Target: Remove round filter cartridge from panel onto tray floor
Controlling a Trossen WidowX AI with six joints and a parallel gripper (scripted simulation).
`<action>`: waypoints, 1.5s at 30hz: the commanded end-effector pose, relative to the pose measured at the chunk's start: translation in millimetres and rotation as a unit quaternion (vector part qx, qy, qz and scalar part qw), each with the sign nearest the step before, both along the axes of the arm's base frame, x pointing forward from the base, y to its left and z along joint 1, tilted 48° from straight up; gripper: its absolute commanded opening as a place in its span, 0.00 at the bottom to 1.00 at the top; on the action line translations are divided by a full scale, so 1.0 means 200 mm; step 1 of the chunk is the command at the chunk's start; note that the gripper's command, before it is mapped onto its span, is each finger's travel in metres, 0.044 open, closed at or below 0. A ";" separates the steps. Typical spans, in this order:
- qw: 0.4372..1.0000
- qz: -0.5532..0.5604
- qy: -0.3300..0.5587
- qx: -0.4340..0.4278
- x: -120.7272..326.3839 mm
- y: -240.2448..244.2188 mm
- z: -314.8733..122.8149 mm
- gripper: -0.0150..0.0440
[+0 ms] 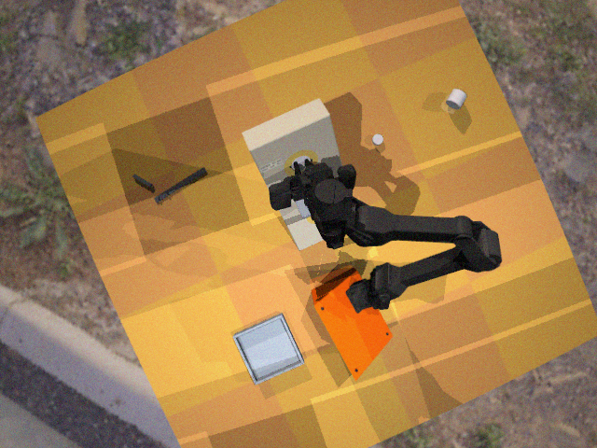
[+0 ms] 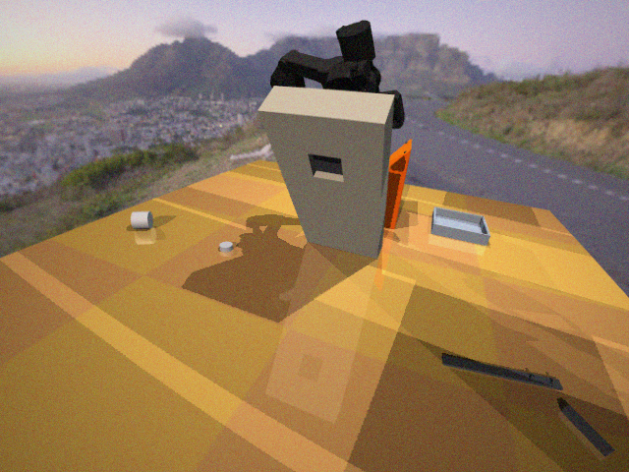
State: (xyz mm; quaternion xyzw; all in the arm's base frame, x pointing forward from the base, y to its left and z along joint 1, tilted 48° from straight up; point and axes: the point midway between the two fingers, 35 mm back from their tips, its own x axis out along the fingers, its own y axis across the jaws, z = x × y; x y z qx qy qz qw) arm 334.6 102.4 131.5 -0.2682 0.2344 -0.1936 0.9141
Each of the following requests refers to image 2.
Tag grey panel with rectangular slot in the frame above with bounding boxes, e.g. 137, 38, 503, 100
258, 86, 394, 259

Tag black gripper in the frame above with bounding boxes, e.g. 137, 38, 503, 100
368, 82, 405, 130

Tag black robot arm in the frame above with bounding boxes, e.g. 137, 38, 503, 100
270, 21, 380, 93

